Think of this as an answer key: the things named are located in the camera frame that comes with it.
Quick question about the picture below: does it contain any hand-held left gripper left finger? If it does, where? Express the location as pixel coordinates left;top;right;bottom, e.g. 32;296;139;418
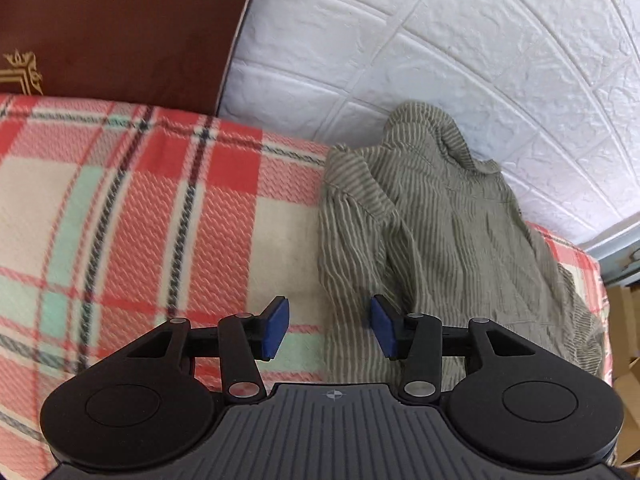
127;296;292;406

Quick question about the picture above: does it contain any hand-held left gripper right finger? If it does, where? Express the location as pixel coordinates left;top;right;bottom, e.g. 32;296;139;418
369;294;538;406

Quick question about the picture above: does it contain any grey striped shirt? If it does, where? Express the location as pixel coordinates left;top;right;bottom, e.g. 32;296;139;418
316;101;608;396

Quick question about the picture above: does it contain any pale blue door frame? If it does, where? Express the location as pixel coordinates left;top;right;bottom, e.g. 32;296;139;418
575;217;640;286

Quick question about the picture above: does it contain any red plaid bed blanket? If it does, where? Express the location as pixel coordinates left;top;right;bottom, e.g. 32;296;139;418
0;92;613;466

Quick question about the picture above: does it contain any brown wooden headboard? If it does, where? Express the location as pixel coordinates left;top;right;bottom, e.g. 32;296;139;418
0;0;266;116

